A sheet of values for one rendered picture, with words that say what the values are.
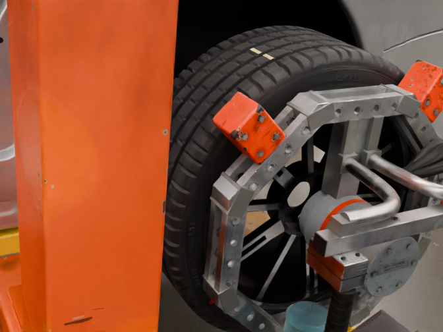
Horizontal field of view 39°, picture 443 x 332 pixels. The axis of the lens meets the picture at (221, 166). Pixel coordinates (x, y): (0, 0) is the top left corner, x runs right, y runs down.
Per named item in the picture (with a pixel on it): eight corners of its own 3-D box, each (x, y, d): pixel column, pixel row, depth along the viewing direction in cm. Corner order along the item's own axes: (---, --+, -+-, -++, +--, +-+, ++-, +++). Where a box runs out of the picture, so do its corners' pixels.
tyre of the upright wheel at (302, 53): (398, 35, 152) (151, 8, 118) (475, 63, 134) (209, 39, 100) (329, 266, 176) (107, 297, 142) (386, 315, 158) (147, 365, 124)
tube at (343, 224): (348, 169, 117) (358, 116, 113) (423, 219, 102) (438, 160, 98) (269, 183, 109) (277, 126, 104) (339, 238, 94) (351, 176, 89)
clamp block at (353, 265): (328, 256, 104) (333, 228, 101) (364, 286, 97) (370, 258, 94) (304, 262, 101) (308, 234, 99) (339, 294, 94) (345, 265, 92)
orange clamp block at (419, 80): (406, 110, 129) (432, 75, 128) (434, 124, 123) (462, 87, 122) (389, 94, 124) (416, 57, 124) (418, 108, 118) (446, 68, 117)
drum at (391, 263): (343, 236, 134) (355, 177, 128) (414, 292, 117) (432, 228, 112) (289, 248, 127) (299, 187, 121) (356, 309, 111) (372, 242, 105)
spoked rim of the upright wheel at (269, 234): (366, 65, 151) (181, 51, 125) (438, 97, 133) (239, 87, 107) (315, 245, 169) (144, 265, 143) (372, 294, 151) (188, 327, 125)
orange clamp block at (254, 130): (264, 120, 112) (237, 89, 106) (289, 137, 105) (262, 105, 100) (237, 149, 111) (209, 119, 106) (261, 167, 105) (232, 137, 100)
